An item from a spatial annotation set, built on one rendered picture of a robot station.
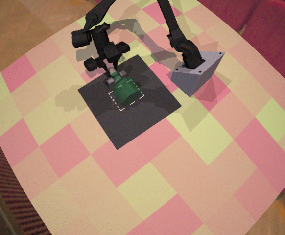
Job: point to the green glass bottle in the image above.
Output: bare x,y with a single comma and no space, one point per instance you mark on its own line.
125,89

